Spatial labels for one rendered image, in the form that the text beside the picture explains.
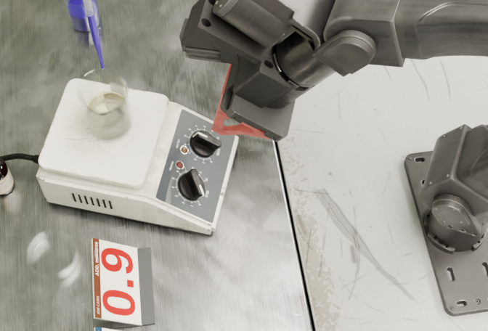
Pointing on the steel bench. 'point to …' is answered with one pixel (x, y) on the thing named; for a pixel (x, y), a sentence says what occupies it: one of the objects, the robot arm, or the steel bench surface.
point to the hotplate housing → (98, 189)
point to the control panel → (184, 125)
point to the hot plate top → (123, 167)
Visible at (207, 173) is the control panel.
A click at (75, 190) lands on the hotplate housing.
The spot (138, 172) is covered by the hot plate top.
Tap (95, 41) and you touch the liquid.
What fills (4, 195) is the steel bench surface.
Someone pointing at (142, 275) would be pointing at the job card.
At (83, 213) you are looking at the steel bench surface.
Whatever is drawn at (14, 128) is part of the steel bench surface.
